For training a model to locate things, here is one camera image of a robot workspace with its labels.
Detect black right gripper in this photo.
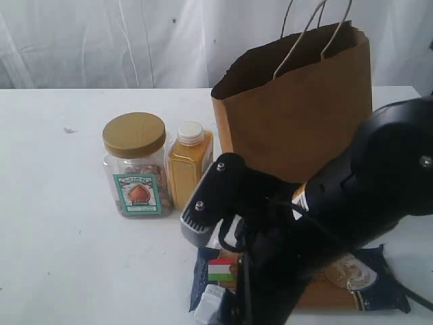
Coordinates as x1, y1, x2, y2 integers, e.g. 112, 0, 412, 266
216, 169, 359, 324

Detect small white carton box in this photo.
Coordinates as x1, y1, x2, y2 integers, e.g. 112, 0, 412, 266
193, 284, 227, 325

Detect large brown paper bag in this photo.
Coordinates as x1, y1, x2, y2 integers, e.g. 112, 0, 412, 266
211, 18, 372, 183

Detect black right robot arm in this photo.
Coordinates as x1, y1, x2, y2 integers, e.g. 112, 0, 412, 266
217, 97, 432, 324

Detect spaghetti packet dark blue ends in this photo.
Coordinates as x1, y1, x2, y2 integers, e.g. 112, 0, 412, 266
189, 245, 411, 314

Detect yellow spice bottle white cap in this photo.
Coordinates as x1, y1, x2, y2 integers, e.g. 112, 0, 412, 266
168, 121, 213, 211

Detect nut jar with gold lid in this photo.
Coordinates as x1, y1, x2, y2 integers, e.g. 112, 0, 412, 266
102, 112, 173, 219

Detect white backdrop curtain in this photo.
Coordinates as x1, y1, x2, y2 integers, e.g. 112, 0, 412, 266
1, 0, 432, 94

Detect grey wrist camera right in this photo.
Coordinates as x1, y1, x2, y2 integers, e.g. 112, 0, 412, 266
180, 153, 246, 248

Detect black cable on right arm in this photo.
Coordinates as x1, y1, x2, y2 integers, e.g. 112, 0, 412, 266
395, 280, 433, 311

